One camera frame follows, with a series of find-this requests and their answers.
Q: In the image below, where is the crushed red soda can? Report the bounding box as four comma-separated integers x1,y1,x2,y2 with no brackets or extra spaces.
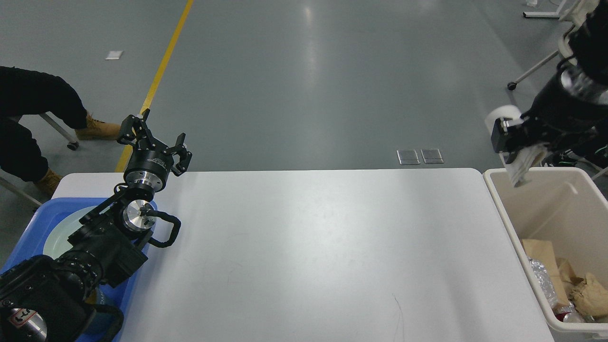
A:
553,305,576,323

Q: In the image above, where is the brown paper ball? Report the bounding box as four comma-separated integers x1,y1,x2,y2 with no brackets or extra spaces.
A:
568,272,608,317

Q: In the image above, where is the white paper cup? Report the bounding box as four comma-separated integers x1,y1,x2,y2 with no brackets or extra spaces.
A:
484,105,548,188

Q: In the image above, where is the tan boot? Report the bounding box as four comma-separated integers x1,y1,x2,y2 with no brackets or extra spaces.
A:
74,113,121,141
33,168,63,197

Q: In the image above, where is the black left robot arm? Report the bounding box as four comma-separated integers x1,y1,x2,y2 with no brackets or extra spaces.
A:
1,109,192,342

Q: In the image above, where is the person in black clothes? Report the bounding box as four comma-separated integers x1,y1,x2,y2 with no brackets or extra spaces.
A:
0,66,89,182

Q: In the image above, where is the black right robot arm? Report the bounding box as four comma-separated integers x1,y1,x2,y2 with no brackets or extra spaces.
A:
489,0,608,153

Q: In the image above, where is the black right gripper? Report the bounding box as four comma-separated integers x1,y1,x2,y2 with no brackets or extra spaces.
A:
491,66,607,153

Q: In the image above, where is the silver floor plate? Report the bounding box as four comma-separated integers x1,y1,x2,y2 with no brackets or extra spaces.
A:
397,149,421,165
420,149,445,164

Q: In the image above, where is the white office chair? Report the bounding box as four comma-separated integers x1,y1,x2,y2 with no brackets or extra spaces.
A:
506,0,578,92

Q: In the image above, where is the person in dark jeans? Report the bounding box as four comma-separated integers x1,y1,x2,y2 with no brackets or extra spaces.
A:
541,133,608,170

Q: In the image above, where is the blue plastic tray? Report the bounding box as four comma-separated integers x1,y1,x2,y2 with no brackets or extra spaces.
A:
1,199,180,342

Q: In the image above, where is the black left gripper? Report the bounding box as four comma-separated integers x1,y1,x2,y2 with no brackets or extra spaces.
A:
116,108,192,192

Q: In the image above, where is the green plate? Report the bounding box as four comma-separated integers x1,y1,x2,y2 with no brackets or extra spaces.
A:
43,206,94,259

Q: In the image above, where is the grey chair leg with caster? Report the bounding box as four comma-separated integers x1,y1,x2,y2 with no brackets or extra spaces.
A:
39,113,79,151

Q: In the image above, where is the foil wrapper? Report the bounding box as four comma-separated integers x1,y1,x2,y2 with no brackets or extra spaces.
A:
528,257,558,310

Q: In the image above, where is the brown paper bag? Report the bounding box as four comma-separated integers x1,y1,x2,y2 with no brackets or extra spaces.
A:
521,239,582,310

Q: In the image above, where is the beige plastic bin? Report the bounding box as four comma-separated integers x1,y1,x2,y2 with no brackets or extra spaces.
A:
484,167,608,342

